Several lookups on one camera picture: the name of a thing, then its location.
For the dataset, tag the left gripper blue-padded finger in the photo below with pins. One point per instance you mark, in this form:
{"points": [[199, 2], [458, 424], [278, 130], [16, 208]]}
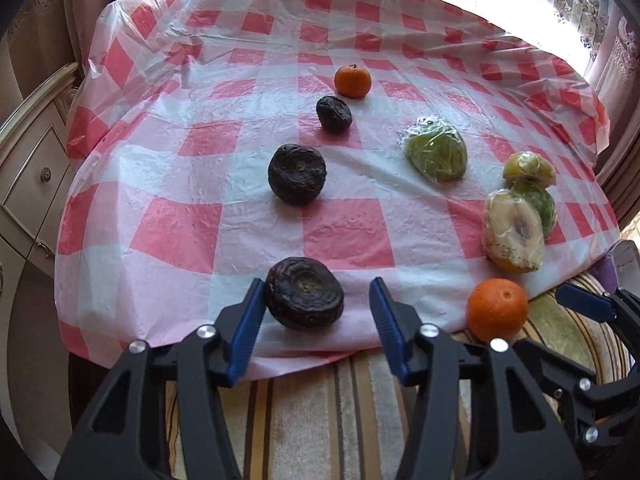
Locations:
{"points": [[597, 307]]}

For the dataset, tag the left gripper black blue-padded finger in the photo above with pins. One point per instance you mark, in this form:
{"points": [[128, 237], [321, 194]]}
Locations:
{"points": [[122, 434], [514, 433]]}

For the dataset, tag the orange tangerine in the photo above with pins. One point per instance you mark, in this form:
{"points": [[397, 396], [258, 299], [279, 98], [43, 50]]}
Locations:
{"points": [[496, 308], [352, 81]]}

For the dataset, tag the cut pale apple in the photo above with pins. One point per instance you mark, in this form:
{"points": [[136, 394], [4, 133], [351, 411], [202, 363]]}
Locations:
{"points": [[513, 238]]}

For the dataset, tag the dark wrinkled fruit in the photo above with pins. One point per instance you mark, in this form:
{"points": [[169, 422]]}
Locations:
{"points": [[303, 294], [297, 174]]}

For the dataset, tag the purple rimmed white box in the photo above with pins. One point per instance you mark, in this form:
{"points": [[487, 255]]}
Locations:
{"points": [[619, 268]]}

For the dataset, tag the cream drawer cabinet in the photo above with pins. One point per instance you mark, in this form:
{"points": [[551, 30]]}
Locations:
{"points": [[34, 167]]}

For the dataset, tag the wrapped green fruit half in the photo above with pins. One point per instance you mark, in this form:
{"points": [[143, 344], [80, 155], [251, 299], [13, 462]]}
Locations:
{"points": [[541, 200]]}

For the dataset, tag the floral curtain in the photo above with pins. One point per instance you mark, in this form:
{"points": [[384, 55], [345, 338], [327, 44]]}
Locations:
{"points": [[600, 41]]}

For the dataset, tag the far small dark fruit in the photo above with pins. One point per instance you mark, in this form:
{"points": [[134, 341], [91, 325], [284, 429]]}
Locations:
{"points": [[334, 114]]}

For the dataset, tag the red white checkered tablecloth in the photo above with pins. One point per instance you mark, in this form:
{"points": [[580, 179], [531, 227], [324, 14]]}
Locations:
{"points": [[170, 216]]}

